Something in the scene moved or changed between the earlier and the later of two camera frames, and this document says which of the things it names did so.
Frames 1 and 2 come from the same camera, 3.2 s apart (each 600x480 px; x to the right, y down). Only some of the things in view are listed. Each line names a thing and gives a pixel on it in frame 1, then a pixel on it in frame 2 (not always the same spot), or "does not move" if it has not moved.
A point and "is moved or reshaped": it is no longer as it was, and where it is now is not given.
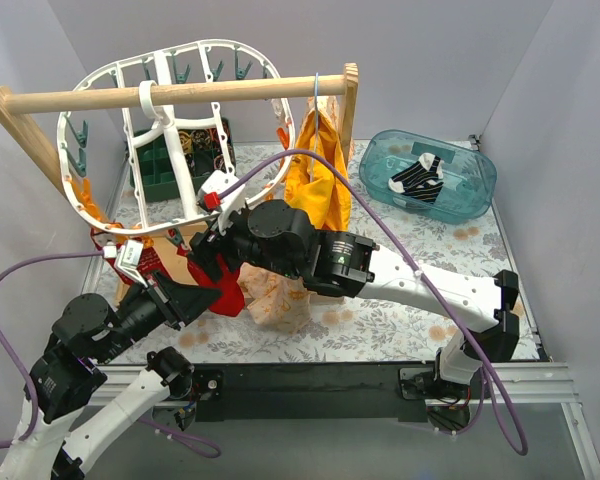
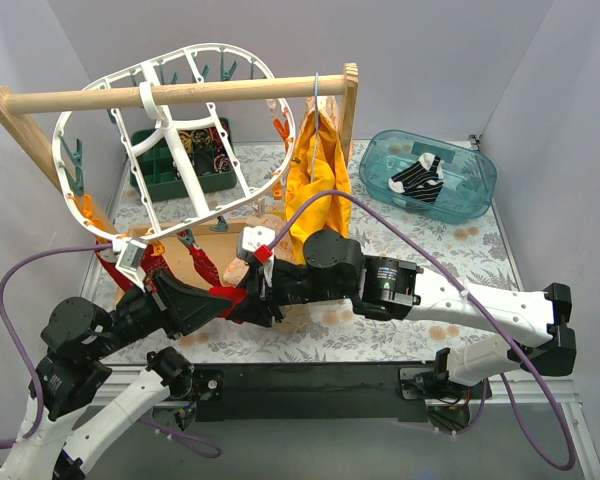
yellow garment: x=314 y=191 does not move
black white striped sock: x=426 y=187 does not move
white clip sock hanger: x=158 y=167 is moved or reshaped
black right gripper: x=212 y=248 → x=262 y=293
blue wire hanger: x=315 y=124 does not move
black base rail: x=309 y=393 does not move
